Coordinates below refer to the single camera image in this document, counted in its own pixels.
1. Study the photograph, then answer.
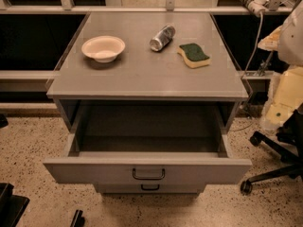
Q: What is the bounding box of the white hanging cable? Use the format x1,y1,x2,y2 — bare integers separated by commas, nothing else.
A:
242,11,264,78

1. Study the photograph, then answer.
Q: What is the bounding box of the grey drawer cabinet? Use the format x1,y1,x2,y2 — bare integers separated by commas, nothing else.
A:
45,11,250,195

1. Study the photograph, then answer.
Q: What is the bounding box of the grey top drawer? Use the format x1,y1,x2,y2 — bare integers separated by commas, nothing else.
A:
43,101,253,185

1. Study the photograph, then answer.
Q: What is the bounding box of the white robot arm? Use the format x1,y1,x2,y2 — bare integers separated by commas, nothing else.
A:
258,1,303,66

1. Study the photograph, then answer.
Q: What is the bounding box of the metal diagonal rod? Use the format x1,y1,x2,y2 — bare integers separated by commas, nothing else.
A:
255,51,274,77

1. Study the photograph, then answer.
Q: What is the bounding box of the small black floor object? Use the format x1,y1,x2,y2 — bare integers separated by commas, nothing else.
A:
70,210,85,227

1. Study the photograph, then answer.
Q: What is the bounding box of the silver soda can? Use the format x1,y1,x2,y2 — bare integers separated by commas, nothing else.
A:
150,25,175,52

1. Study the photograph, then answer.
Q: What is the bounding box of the green yellow sponge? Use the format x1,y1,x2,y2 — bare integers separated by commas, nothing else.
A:
177,44,211,69

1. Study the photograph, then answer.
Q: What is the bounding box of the white paper bowl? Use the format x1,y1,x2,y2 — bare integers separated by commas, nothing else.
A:
81,36,125,63

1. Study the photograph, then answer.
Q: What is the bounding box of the black object bottom left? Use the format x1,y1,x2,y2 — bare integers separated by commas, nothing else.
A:
0,183,29,227

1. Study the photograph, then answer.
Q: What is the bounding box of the black office chair base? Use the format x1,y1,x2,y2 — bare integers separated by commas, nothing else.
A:
240,109,303,196

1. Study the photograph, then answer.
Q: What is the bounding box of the grey drawer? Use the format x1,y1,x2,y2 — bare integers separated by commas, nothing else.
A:
43,101,253,185
94,183,205,194

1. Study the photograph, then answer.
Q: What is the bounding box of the white power strip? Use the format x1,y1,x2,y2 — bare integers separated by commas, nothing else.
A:
240,0,267,17

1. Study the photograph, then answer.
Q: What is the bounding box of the grey lower drawer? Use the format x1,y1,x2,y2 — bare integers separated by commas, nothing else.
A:
94,183,205,194

